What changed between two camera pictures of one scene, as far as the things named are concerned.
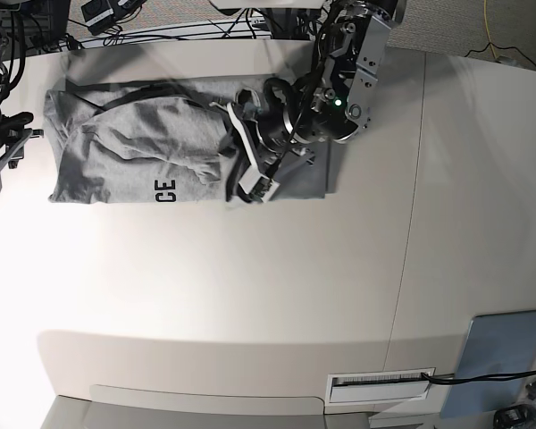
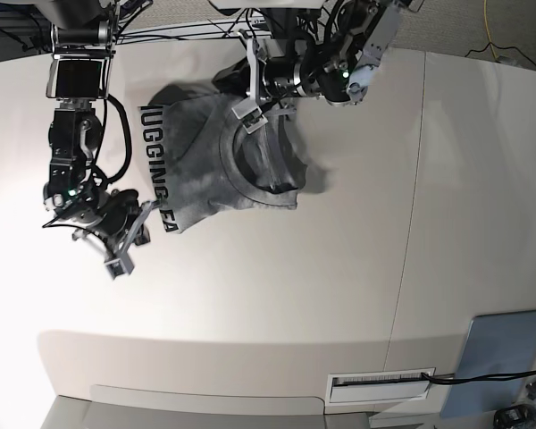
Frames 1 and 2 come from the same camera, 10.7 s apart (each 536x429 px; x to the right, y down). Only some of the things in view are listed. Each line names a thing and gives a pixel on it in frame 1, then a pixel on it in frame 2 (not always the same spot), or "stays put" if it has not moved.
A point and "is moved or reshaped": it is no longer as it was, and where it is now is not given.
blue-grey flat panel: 498,344 stays put
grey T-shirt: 154,139 is moved or reshaped
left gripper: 3,133 → 118,210
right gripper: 240,112 → 278,77
